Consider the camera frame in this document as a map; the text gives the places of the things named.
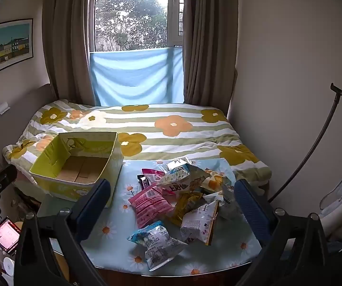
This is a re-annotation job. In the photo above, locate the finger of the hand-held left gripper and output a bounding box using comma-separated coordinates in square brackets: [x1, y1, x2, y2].
[0, 164, 18, 192]

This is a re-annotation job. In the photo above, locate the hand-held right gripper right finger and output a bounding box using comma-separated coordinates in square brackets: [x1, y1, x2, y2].
[233, 179, 329, 286]

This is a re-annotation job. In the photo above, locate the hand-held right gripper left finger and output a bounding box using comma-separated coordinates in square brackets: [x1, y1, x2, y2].
[14, 179, 112, 286]

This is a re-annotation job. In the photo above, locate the green cardboard box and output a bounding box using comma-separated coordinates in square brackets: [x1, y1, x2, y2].
[29, 132, 124, 207]

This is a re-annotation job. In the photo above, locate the orange and white snack packet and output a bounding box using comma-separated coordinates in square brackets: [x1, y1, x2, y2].
[201, 173, 225, 193]

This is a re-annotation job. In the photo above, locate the clear white snack packet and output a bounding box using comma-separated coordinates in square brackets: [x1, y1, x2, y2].
[204, 185, 240, 219]

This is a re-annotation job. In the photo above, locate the smartphone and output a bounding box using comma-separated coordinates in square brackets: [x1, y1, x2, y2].
[0, 217, 21, 255]

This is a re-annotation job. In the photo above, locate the white packet with brown edge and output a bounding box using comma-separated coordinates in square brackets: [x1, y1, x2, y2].
[180, 200, 219, 245]

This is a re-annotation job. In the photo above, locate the black chocolate bar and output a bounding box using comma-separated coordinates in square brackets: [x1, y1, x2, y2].
[138, 174, 159, 189]

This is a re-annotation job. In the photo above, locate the pink snack packet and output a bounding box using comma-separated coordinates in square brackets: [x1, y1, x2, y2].
[128, 185, 174, 228]

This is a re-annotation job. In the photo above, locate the yellow snack packet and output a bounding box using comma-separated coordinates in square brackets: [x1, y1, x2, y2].
[168, 192, 204, 226]

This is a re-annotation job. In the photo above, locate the grey headboard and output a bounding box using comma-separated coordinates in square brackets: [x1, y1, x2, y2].
[0, 84, 60, 167]

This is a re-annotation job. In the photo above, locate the white round item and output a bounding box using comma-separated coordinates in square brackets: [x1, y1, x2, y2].
[3, 256, 18, 277]

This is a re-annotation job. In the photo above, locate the small red snack packet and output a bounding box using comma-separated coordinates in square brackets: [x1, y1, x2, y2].
[142, 168, 166, 180]

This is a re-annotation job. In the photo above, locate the blue and white cartoon packet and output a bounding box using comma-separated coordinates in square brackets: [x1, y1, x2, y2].
[156, 164, 208, 195]

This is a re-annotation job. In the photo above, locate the blue and silver snack packet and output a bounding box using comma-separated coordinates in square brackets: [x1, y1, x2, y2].
[127, 221, 188, 271]

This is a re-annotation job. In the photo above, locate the floral striped blanket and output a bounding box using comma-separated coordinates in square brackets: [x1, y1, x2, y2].
[2, 99, 272, 185]

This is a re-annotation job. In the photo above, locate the black metal rack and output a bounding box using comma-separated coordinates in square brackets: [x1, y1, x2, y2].
[268, 83, 342, 203]

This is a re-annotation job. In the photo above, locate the light blue cloth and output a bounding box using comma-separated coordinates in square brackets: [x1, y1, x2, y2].
[90, 47, 185, 106]

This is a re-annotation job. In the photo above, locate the brown curtain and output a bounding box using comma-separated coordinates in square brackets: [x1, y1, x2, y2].
[183, 0, 238, 114]
[42, 0, 100, 106]

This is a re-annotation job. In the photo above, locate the window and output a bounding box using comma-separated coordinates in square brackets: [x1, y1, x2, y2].
[95, 0, 185, 52]

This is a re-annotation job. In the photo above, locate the wall poster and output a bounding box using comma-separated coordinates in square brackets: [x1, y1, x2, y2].
[0, 18, 34, 82]

